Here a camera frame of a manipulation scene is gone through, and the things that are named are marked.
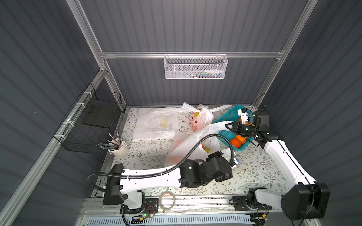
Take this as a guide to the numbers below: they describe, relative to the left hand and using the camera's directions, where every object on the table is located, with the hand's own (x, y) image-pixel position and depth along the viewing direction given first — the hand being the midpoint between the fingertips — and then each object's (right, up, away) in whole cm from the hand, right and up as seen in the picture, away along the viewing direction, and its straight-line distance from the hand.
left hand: (228, 164), depth 61 cm
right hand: (+5, +17, +16) cm, 24 cm away
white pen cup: (-60, +3, +24) cm, 64 cm away
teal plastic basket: (+13, +7, +41) cm, 43 cm away
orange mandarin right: (+15, +5, +29) cm, 33 cm away
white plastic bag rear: (-42, +17, +48) cm, 66 cm away
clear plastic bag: (-6, +4, +31) cm, 32 cm away
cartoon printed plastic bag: (-7, +22, +35) cm, 42 cm away
